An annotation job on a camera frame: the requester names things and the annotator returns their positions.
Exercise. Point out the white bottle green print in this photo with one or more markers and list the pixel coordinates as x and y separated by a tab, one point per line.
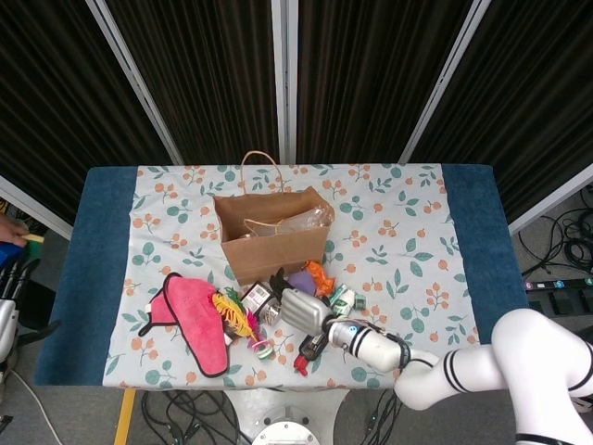
344	299

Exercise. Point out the black partition panel white frame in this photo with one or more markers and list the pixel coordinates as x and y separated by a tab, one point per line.
370	69
46	92
199	69
533	92

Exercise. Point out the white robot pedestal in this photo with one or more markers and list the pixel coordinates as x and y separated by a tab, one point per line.
241	408

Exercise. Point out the orange crumpled snack wrapper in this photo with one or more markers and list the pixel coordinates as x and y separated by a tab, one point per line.
322	278

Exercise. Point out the person bare hand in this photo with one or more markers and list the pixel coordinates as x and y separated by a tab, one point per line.
11	231

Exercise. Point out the yellow sponge with green scrubber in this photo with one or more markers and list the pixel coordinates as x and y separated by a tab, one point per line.
34	238

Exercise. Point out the black foot pedal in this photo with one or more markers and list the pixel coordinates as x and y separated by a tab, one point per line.
537	301
584	296
562	299

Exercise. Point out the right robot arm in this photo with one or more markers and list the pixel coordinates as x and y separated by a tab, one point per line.
380	347

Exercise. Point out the bundle of transparent straws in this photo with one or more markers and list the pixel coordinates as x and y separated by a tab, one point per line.
306	220

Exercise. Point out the yellow floor tape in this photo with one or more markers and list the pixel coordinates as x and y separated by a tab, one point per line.
124	417

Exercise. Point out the colourful feather shuttlecock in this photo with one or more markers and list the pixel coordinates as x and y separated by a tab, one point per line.
231	317

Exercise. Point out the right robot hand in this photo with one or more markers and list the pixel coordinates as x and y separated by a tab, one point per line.
306	310

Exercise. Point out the brown paper bag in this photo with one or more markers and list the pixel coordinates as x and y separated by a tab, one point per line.
273	259

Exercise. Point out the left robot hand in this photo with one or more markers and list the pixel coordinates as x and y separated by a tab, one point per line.
8	324

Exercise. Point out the purple white labelled box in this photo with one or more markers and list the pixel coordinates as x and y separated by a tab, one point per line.
255	296

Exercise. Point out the clear jar of paper clips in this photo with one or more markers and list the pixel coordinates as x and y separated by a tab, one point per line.
271	315

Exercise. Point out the floral print tablecloth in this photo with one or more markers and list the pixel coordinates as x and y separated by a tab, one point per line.
417	232

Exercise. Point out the black ink bottle red cap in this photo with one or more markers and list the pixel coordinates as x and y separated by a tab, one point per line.
309	352

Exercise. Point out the pink towel black trim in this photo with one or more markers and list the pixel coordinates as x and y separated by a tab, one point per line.
194	310

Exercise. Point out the blue velvet table cover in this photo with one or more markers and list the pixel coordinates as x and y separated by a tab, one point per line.
92	278

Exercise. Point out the purple foam cube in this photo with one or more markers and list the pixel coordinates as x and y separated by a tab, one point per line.
302	280

